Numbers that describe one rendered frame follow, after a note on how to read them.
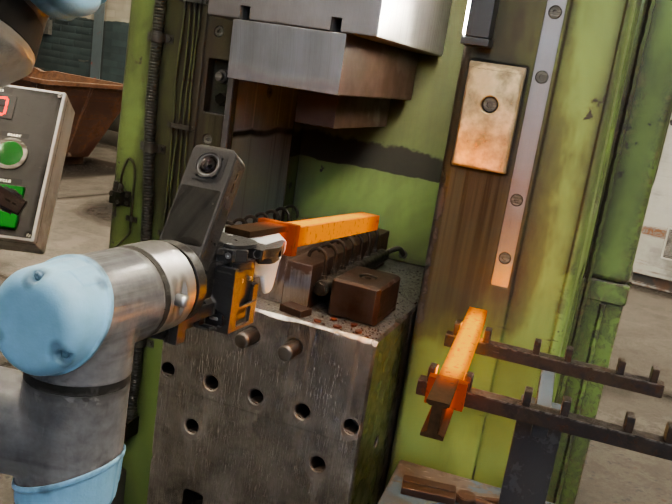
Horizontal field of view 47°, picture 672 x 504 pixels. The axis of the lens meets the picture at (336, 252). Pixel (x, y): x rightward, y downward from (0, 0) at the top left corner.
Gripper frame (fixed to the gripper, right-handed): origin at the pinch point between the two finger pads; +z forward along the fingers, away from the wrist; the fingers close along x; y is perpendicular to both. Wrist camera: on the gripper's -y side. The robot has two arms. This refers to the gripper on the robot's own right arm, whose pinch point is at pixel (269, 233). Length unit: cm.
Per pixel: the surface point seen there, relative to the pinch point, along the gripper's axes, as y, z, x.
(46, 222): 13, 33, -58
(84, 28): -52, 724, -615
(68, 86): 11, 501, -446
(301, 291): 17.0, 42.1, -12.1
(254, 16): -26, 41, -26
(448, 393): 14.9, 8.1, 20.6
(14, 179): 6, 29, -62
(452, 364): 15.5, 20.5, 18.5
